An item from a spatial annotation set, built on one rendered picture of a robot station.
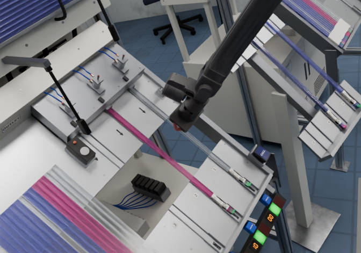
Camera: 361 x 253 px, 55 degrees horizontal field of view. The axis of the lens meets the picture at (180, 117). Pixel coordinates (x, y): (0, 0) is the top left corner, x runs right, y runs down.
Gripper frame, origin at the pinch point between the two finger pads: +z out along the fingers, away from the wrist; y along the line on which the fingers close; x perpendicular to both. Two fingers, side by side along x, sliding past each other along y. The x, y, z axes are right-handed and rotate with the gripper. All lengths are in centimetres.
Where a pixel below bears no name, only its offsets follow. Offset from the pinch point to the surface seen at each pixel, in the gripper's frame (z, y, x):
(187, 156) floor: 120, -61, 11
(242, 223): -1.7, 12.5, 32.7
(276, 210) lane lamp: 1.4, -0.4, 40.9
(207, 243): 0.1, 23.2, 27.8
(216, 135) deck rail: 1.6, -8.0, 11.4
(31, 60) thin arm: -23.0, 26.1, -34.1
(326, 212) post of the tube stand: 51, -49, 82
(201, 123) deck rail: 1.7, -8.0, 4.9
